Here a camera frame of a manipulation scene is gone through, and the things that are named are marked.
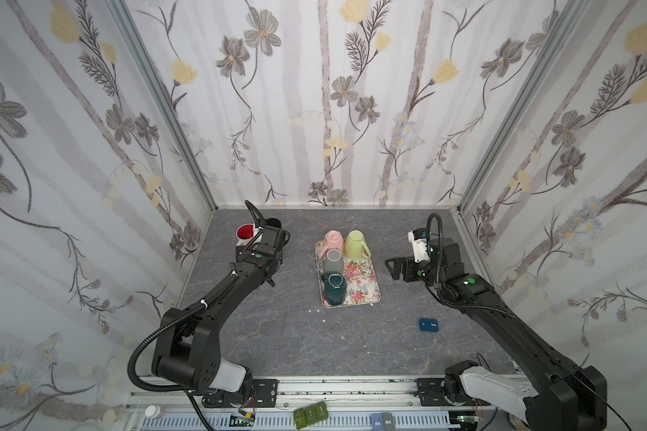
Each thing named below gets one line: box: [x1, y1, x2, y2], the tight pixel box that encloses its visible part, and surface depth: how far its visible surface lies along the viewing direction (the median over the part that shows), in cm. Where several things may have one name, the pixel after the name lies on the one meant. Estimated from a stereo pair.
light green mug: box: [344, 229, 372, 260], surface depth 100 cm
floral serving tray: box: [314, 238, 382, 309], surface depth 98 cm
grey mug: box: [316, 248, 345, 275], surface depth 95 cm
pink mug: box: [318, 229, 344, 261], surface depth 99 cm
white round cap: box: [144, 404, 161, 419], surface depth 69 cm
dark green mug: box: [320, 272, 347, 307], surface depth 88 cm
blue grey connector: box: [371, 412, 396, 431], surface depth 70 cm
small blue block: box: [418, 317, 440, 333], surface depth 88 cm
